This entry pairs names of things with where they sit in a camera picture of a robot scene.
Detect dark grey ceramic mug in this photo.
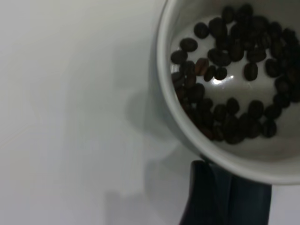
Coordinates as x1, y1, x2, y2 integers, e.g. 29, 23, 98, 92
146, 0, 300, 225

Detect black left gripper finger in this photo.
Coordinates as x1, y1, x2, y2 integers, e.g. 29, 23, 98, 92
179, 160, 232, 225

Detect coffee beans in grey mug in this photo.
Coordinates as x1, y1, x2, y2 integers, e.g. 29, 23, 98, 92
170, 3, 300, 145

